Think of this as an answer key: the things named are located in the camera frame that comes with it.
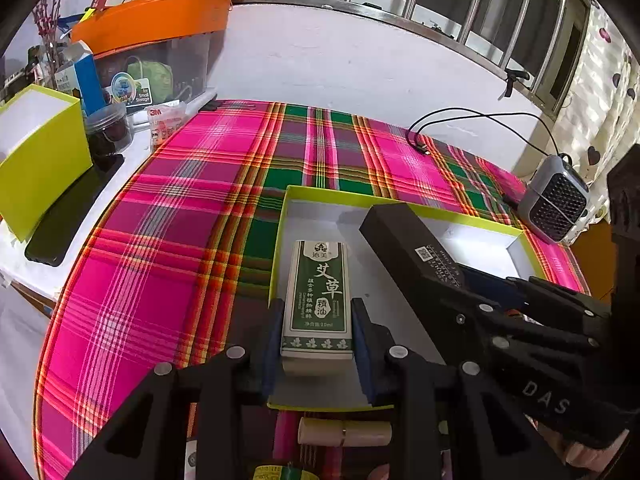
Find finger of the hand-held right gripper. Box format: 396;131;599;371
417;270;603;366
457;262;613;323

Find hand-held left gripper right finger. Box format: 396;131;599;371
350;298;571;480

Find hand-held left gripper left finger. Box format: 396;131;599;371
65;299;286;480

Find green and white small box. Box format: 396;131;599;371
280;240;356;376

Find dark brown long box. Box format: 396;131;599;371
359;202;468;301

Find shallow yellow-green box tray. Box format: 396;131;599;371
266;185;538;413

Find plaid cloth covered desktop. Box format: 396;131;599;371
32;100;593;480

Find person's right hand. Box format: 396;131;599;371
567;440;628;473

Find pink tube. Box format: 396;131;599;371
297;419;393;447

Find grey small heater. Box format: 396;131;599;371
516;154;591;245

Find brown bottle yellow-green label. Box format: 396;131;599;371
252;464;321;480

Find white plastic object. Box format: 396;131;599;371
184;439;201;480

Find heart print curtain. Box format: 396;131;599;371
565;0;640;221

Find black clamp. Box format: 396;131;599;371
500;67;531;98

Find black phone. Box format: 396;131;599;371
24;154;126;268

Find small red and white pack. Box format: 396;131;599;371
145;100;188;146

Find round clear plastic container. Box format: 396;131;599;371
82;101;135;161

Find tall yellow-green box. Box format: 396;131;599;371
0;85;93;243

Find blue carton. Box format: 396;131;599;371
52;40;108;116

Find orange lidded clear storage bin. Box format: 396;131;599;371
70;0;233;111

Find pink flower branches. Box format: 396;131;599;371
30;0;68;91

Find black cable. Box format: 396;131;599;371
406;107;563;158

